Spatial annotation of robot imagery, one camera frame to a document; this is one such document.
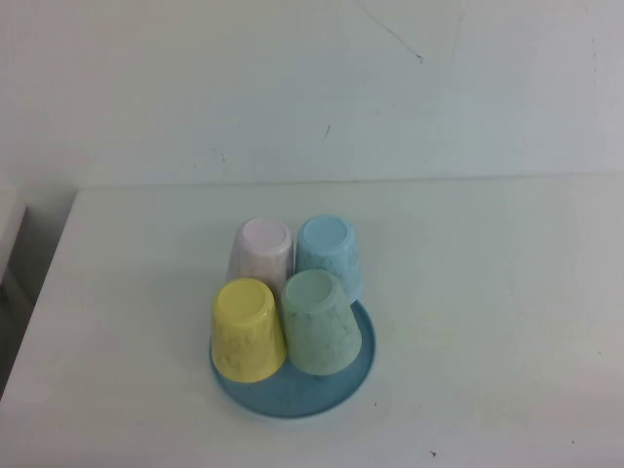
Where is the yellow plastic cup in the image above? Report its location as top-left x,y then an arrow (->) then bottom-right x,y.
210,277 -> 288,384

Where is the light blue plastic cup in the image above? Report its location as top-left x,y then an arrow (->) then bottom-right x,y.
293,214 -> 365,303

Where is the pale pink plastic cup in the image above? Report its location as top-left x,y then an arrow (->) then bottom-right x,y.
224,217 -> 294,293

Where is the pale green plastic cup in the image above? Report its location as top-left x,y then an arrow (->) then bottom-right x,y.
278,269 -> 365,377

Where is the round blue cup stand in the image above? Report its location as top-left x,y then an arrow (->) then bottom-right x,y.
208,297 -> 379,419

